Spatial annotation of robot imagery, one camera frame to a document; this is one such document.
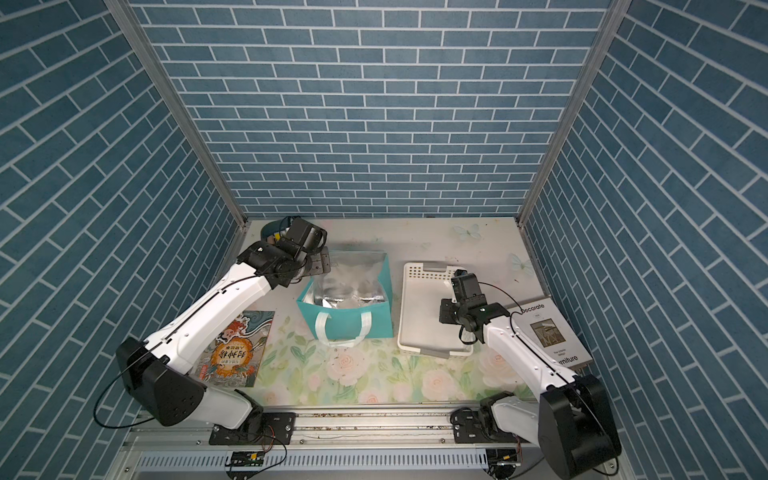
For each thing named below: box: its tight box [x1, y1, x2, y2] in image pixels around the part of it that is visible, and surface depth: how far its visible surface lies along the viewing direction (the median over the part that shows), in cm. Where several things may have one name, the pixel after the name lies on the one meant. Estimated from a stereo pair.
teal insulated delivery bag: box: [296, 250, 394, 348], surface depth 74 cm
